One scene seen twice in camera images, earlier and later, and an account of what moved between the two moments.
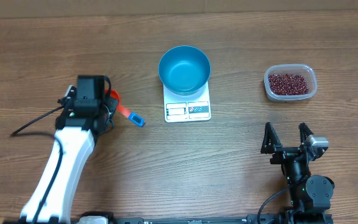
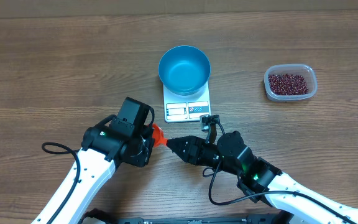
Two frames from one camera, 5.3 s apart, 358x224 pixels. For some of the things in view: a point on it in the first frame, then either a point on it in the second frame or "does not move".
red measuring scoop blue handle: (135, 117) → (158, 135)
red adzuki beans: (284, 84) does not move
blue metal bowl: (184, 70) does not move
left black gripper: (113, 103) → (145, 158)
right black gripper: (270, 145) → (189, 151)
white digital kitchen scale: (179, 108) does not move
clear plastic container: (286, 82) does not move
